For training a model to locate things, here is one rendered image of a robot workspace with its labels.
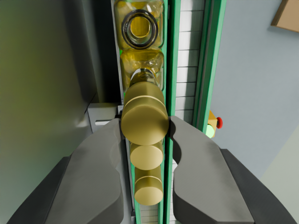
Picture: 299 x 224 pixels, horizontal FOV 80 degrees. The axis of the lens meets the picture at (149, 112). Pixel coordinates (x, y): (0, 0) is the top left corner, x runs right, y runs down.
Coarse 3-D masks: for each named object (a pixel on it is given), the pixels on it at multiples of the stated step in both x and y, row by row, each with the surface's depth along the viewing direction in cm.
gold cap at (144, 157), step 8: (136, 144) 18; (152, 144) 17; (160, 144) 18; (136, 152) 17; (144, 152) 17; (152, 152) 18; (160, 152) 18; (136, 160) 18; (144, 160) 18; (152, 160) 18; (160, 160) 18; (144, 168) 18; (152, 168) 19
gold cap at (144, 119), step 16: (128, 96) 14; (144, 96) 13; (160, 96) 14; (128, 112) 12; (144, 112) 12; (160, 112) 12; (128, 128) 12; (144, 128) 12; (160, 128) 12; (144, 144) 13
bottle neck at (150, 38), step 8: (128, 16) 14; (136, 16) 14; (144, 16) 14; (152, 16) 14; (128, 24) 14; (152, 24) 14; (128, 32) 14; (152, 32) 14; (128, 40) 14; (136, 40) 16; (144, 40) 16; (152, 40) 15; (136, 48) 15; (144, 48) 15
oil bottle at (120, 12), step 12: (120, 0) 18; (132, 0) 18; (144, 0) 18; (156, 0) 18; (120, 12) 18; (156, 12) 18; (120, 24) 19; (132, 24) 21; (144, 24) 21; (120, 36) 19; (120, 48) 21; (132, 48) 20; (156, 48) 21
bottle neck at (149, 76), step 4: (140, 68) 20; (144, 68) 20; (136, 72) 20; (140, 72) 19; (144, 72) 19; (148, 72) 19; (152, 72) 20; (132, 76) 20; (136, 76) 18; (140, 76) 18; (144, 76) 18; (148, 76) 18; (152, 76) 19; (132, 80) 18; (136, 80) 17; (140, 80) 17; (144, 80) 17; (148, 80) 17; (152, 80) 18; (132, 84) 17; (156, 84) 18
